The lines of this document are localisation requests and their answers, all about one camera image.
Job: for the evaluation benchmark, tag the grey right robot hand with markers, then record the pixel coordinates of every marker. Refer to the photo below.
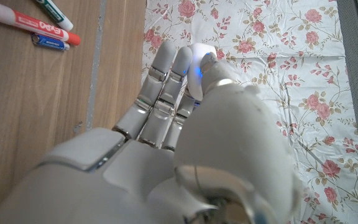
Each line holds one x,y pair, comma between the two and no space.
135,180

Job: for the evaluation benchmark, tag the grey tape outline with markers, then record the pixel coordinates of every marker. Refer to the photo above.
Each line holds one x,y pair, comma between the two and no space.
97,62

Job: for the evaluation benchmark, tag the blue marker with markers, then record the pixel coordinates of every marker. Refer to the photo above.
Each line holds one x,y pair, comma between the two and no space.
50,42

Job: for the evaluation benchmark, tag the green dry-erase marker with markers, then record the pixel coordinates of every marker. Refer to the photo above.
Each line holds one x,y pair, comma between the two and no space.
56,14

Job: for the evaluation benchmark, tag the floral backdrop cloth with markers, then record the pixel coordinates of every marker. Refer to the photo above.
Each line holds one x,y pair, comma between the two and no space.
291,77

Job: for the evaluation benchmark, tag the red Expo marker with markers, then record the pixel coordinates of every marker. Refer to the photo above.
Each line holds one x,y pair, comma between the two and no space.
33,24

